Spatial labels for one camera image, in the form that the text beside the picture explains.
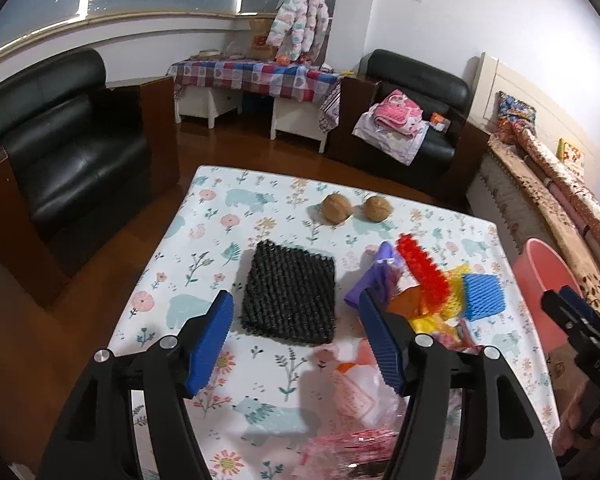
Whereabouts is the black leather armchair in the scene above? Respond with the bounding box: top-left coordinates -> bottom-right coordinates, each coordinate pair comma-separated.
0,47 -> 180,308
325,49 -> 489,206

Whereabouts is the walnut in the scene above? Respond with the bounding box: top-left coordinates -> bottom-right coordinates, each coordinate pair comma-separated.
363,195 -> 393,223
321,193 -> 352,226

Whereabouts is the pink plastic basin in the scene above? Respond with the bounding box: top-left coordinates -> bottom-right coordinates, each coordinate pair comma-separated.
513,238 -> 580,336

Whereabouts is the plaid cloth side table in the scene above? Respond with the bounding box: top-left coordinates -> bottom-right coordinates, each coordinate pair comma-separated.
168,60 -> 339,153

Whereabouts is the black leather armchair left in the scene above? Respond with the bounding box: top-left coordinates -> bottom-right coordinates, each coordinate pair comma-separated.
0,47 -> 180,308

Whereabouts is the hanging floral padded jacket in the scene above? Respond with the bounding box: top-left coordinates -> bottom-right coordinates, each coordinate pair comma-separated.
266,0 -> 329,62

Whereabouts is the colourful patterned pillow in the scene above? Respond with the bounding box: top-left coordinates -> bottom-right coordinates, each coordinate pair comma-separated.
498,91 -> 536,130

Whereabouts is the right walnut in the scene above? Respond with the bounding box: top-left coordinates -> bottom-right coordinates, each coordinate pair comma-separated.
363,195 -> 393,223

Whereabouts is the black foam net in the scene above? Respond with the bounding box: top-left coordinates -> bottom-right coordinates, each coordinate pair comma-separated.
240,240 -> 336,346

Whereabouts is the red foam net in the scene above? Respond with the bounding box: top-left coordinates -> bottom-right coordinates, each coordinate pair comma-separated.
396,234 -> 451,313

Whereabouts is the pink folded clothes pile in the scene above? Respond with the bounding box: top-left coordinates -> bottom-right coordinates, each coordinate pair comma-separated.
352,89 -> 429,166

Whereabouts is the yellow patterned pillow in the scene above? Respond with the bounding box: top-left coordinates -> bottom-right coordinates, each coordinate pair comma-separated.
557,138 -> 584,172

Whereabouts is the black leather armchair right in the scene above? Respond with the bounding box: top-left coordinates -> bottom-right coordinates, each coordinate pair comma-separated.
325,49 -> 489,206

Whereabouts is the pink white plastic bag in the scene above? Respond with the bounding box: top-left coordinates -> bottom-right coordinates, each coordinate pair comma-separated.
332,338 -> 406,429

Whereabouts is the red striped plastic wrapper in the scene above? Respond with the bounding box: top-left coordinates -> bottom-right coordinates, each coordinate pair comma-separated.
291,428 -> 398,480

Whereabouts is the left walnut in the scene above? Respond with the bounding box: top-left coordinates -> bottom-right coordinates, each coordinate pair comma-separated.
321,193 -> 352,226

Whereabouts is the floral bear tablecloth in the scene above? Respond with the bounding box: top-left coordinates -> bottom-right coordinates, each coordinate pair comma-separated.
109,166 -> 558,479

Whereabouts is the blue foam net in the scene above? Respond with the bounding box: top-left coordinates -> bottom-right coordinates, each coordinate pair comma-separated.
463,274 -> 506,322

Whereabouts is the person's right hand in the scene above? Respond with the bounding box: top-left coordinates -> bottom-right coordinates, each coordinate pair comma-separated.
552,382 -> 586,456

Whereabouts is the yellow foam net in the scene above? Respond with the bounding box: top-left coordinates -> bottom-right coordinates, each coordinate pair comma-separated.
408,263 -> 471,337

